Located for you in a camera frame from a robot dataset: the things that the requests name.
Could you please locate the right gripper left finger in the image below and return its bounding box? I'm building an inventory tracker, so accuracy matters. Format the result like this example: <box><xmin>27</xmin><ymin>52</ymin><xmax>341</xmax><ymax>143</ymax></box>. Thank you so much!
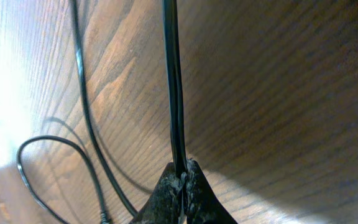
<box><xmin>130</xmin><ymin>162</ymin><xmax>185</xmax><ymax>224</ymax></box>

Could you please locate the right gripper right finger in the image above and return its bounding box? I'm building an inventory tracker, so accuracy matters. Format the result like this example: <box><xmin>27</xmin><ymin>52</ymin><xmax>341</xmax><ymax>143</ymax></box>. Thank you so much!
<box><xmin>185</xmin><ymin>159</ymin><xmax>237</xmax><ymax>224</ymax></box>

